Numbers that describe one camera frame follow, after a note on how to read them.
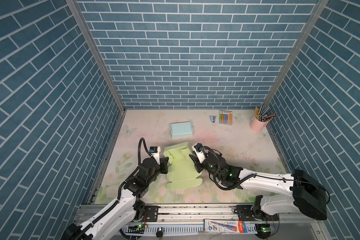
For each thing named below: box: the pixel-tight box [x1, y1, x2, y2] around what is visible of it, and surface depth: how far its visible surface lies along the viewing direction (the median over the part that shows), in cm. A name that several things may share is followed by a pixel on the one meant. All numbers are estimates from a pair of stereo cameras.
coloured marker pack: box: [219, 110, 233, 126], surface depth 117 cm
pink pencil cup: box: [249, 116, 269, 133], surface depth 107 cm
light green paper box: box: [163, 141, 203, 191], surface depth 81 cm
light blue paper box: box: [170, 121, 193, 138], surface depth 107 cm
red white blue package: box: [203, 219, 248, 233], surface depth 71 cm
